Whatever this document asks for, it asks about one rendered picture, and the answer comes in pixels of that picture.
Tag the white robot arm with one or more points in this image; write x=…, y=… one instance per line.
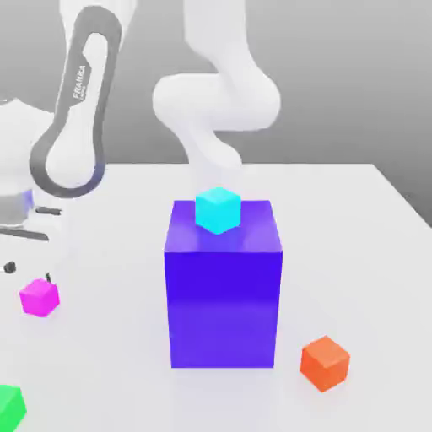
x=216, y=101

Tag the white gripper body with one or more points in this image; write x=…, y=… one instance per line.
x=23, y=248

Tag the small cyan cube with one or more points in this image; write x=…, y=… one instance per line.
x=217, y=211

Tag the large purple box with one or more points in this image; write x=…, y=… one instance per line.
x=221, y=303

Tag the small green cube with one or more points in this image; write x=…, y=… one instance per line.
x=10, y=408

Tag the small magenta cube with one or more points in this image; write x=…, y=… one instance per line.
x=38, y=298

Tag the small orange cube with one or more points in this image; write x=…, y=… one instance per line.
x=324, y=364

